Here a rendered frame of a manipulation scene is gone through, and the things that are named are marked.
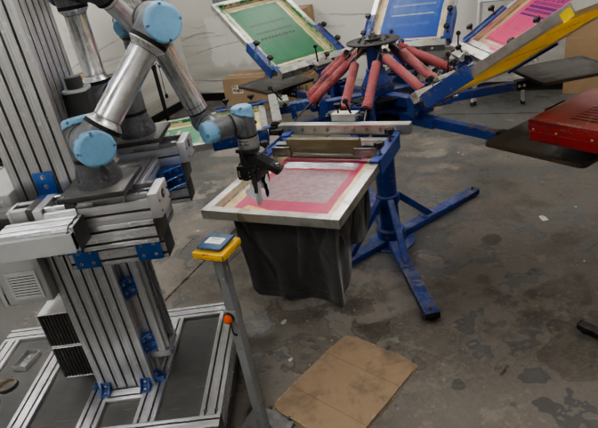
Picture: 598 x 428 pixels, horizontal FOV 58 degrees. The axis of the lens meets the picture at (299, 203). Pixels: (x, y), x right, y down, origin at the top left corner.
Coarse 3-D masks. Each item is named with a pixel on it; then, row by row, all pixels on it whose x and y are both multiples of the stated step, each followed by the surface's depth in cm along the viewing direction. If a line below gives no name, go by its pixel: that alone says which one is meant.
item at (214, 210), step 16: (368, 176) 217; (224, 192) 225; (352, 192) 206; (208, 208) 214; (224, 208) 211; (240, 208) 209; (352, 208) 201; (288, 224) 199; (304, 224) 196; (320, 224) 193; (336, 224) 190
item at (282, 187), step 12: (288, 168) 247; (300, 168) 245; (312, 168) 242; (276, 180) 237; (288, 180) 235; (300, 180) 233; (264, 192) 227; (276, 192) 225; (288, 192) 224; (240, 204) 221; (252, 204) 219; (264, 204) 217; (276, 204) 216
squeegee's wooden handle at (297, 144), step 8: (288, 144) 252; (296, 144) 250; (304, 144) 249; (312, 144) 247; (320, 144) 245; (328, 144) 243; (336, 144) 242; (344, 144) 240; (352, 144) 238; (360, 144) 239; (312, 152) 249; (320, 152) 247; (328, 152) 245; (336, 152) 244; (344, 152) 242; (352, 152) 240
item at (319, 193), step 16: (336, 160) 246; (352, 160) 243; (320, 176) 233; (336, 176) 230; (352, 176) 228; (304, 192) 221; (320, 192) 219; (336, 192) 216; (288, 208) 210; (304, 208) 208; (320, 208) 206
